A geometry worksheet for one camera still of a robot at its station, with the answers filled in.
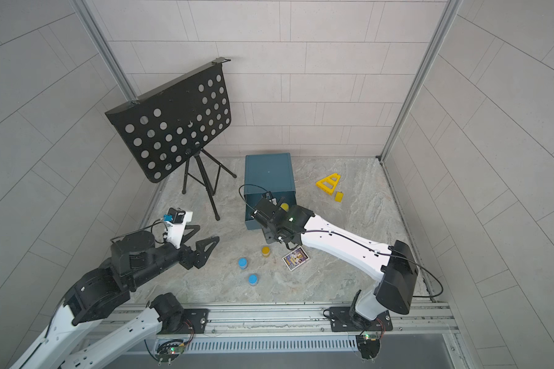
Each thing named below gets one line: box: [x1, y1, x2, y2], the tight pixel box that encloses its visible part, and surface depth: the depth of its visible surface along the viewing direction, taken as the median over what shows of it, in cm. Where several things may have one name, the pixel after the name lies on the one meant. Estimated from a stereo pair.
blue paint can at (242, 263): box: [237, 257, 249, 270], surface depth 83 cm
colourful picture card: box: [281, 246, 311, 272], surface depth 84 cm
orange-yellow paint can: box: [261, 246, 271, 258], surface depth 86 cm
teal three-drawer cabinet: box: [244, 152, 298, 230], surface depth 86 cm
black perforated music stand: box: [104, 57, 237, 221], surface depth 69 cm
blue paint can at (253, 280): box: [247, 273, 259, 287], surface depth 80 cm
